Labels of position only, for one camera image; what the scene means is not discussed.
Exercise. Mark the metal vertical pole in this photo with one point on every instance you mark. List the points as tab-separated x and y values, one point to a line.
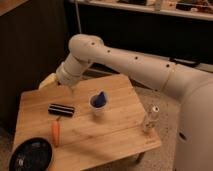
78	16

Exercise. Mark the black ceramic bowl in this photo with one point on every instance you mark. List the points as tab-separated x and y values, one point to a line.
34	154

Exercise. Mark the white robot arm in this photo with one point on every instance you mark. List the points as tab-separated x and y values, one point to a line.
191	87

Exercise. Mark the background shelf with clutter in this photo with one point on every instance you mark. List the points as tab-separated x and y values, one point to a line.
165	8

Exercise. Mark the wooden table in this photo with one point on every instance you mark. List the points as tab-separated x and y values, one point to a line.
87	141

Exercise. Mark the grey metal case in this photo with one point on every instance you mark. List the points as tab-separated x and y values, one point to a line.
99	70

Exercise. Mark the blue object in cup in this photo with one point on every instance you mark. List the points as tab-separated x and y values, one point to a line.
100	100

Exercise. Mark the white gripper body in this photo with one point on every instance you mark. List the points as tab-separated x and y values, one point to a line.
67	75

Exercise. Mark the white plastic cup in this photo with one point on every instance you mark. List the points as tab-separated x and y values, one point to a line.
97	111

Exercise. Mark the black case handle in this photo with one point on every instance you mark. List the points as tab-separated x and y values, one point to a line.
188	64

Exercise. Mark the dark wooden cabinet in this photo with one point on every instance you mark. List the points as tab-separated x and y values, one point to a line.
33	42

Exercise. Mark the orange carrot-shaped pepper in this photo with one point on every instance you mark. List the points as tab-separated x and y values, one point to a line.
56	133

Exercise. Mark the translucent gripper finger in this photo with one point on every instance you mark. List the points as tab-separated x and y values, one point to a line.
50	80
72	90

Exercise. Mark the clear glass bottle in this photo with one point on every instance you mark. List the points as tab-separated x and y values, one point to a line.
150	118

